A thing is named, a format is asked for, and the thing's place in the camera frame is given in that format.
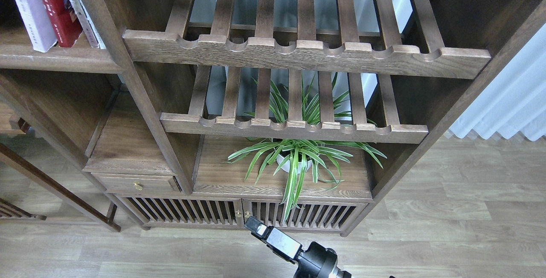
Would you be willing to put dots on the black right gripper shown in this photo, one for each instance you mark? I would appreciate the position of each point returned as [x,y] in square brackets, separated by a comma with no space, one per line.
[314,262]

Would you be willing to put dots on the red book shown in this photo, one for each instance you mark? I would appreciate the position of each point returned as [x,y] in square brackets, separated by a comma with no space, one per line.
[64,21]

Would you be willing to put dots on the white and purple book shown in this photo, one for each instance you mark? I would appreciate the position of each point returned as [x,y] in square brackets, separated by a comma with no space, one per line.
[38,26]

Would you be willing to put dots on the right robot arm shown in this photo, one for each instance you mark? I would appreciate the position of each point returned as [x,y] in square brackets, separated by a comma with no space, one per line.
[343,274]

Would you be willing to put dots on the green spider plant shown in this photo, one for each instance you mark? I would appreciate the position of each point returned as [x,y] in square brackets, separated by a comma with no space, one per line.
[299,154]

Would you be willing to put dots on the brass drawer knob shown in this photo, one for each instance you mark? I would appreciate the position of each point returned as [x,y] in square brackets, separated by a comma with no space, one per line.
[138,186]

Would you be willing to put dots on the dark wooden bookshelf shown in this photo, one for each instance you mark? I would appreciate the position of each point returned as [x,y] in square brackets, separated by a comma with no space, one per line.
[183,83]

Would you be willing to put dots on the white curtain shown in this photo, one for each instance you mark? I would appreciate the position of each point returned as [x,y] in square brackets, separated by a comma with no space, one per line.
[515,101]

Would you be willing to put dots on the thin white upright book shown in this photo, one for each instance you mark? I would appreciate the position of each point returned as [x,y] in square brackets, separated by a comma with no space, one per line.
[88,26]

